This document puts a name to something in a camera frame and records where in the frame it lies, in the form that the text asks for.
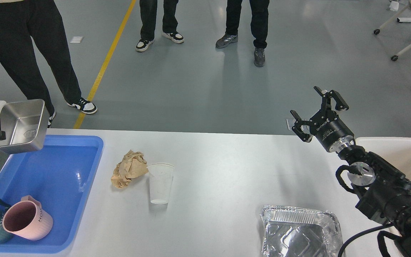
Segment aluminium foil tray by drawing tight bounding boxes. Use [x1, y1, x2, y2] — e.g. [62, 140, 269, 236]
[260, 205, 343, 257]

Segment person with grey sneakers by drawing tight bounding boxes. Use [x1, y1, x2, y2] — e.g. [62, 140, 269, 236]
[215, 0, 270, 67]

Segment clear floor plate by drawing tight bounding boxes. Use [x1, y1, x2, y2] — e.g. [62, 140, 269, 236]
[286, 118, 296, 131]

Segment crumpled brown paper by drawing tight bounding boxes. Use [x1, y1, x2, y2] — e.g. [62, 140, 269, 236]
[111, 150, 148, 188]

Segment person with black-white sneakers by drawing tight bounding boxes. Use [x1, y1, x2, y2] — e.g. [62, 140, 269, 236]
[136, 0, 184, 52]

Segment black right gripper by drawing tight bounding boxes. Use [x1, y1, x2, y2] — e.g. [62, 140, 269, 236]
[290, 86, 355, 153]

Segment person in beige top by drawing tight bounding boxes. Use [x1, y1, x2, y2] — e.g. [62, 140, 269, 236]
[0, 0, 97, 126]

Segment pink ribbed mug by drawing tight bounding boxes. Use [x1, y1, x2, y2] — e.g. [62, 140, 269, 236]
[2, 195, 54, 241]

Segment white paper cup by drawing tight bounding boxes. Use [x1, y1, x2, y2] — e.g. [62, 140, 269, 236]
[147, 163, 174, 205]

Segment blue plastic tray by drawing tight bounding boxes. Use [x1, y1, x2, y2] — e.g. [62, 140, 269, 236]
[0, 135, 104, 255]

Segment stainless steel rectangular container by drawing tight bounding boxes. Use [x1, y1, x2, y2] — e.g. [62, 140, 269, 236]
[0, 99, 49, 154]

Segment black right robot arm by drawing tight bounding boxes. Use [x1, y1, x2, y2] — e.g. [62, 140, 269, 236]
[290, 86, 411, 257]

